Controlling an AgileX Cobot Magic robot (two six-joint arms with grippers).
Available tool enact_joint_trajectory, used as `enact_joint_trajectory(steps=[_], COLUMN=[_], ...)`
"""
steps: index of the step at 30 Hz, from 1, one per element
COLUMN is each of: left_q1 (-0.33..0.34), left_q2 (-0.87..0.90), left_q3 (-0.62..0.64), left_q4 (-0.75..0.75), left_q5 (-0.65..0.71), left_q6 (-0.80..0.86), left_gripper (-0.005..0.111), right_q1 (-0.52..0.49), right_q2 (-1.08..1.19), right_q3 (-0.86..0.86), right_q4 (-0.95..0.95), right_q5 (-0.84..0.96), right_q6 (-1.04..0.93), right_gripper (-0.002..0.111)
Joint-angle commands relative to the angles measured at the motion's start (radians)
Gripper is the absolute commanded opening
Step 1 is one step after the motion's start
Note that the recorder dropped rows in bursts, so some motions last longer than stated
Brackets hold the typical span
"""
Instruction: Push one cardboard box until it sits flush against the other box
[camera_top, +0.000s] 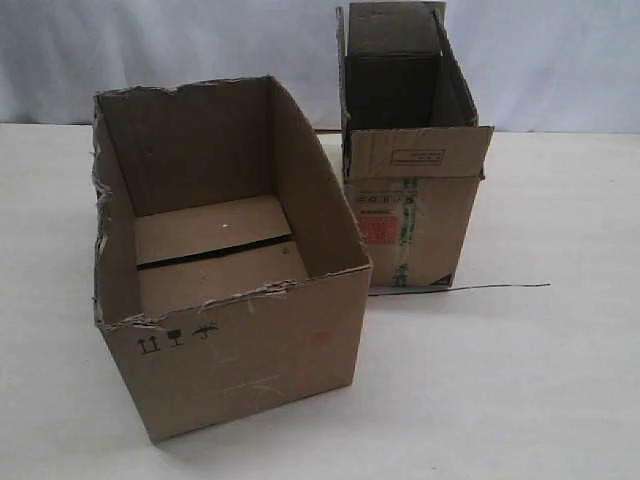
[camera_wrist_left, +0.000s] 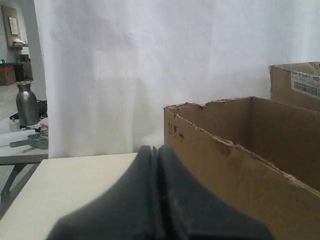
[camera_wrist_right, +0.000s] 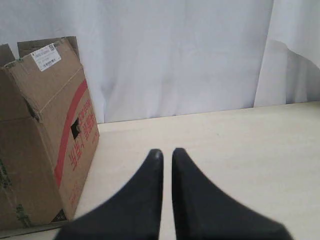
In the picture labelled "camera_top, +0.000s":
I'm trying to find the torn cardboard box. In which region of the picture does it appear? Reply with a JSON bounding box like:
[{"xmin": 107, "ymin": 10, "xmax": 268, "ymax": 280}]
[{"xmin": 92, "ymin": 76, "xmax": 372, "ymax": 442}]

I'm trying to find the tall cardboard box green tape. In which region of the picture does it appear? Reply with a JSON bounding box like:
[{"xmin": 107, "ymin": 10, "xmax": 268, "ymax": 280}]
[{"xmin": 336, "ymin": 1, "xmax": 494, "ymax": 295}]

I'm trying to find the thin dark line marker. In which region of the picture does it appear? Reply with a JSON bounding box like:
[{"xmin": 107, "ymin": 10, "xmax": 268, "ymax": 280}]
[{"xmin": 368, "ymin": 283, "xmax": 551, "ymax": 297}]

